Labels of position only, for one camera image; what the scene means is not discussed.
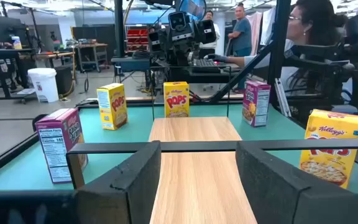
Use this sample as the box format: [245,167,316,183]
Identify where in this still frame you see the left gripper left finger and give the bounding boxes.
[0,140,162,224]

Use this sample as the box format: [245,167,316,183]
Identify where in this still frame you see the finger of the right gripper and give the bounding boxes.
[196,19,218,45]
[147,30,168,54]

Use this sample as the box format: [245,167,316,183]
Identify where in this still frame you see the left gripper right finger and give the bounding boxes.
[235,140,358,224]

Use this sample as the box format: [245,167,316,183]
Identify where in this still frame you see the yellow Corn Pops cereal box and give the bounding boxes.
[96,82,129,131]
[163,81,190,119]
[299,108,358,190]

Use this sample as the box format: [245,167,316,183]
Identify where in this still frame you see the purple Raisin Bran cereal box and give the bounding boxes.
[34,108,89,184]
[242,80,272,128]

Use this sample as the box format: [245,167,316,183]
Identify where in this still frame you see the person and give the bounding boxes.
[198,9,222,59]
[204,0,349,94]
[227,2,254,94]

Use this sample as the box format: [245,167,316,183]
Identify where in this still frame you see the red storage bin rack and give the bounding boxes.
[125,27,151,53]

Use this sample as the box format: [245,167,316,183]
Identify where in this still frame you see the black keyboard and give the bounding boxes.
[192,58,221,68]

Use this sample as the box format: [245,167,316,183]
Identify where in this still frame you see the blue workbench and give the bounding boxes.
[110,57,150,73]

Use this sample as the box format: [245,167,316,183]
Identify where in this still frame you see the black keyboard desk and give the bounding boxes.
[166,63,245,85]

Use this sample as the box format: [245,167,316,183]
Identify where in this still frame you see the black pillar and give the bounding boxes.
[114,0,126,58]

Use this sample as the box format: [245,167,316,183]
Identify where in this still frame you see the pink cloth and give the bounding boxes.
[246,11,263,57]

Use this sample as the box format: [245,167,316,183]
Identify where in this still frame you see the white cloth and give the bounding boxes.
[260,6,277,47]

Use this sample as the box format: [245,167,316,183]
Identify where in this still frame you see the green table mat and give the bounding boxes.
[0,103,358,194]

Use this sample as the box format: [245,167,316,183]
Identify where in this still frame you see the wooden workbench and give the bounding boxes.
[75,42,109,73]

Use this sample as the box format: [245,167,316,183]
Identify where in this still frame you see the black rig support strut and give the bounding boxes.
[209,0,293,108]

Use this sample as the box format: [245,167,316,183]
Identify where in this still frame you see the black waste bin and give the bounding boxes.
[54,65,75,96]

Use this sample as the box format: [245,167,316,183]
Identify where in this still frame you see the black table clamp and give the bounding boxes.
[32,113,50,132]

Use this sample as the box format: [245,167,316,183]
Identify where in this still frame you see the white panel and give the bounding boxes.
[273,77,292,118]

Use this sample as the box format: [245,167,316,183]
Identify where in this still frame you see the white trash bin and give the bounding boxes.
[27,67,60,104]

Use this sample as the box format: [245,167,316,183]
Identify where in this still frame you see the yellow labelled bottle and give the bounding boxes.
[11,35,23,50]

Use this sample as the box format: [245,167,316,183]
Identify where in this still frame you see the black monitor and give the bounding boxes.
[0,14,24,44]

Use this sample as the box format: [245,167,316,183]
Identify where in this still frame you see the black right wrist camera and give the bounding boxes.
[168,11,189,31]

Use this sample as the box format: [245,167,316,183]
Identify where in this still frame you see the wooden shelf with black frame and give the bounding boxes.
[66,65,358,224]

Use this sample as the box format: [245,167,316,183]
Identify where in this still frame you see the black table frame rail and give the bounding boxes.
[0,98,307,184]

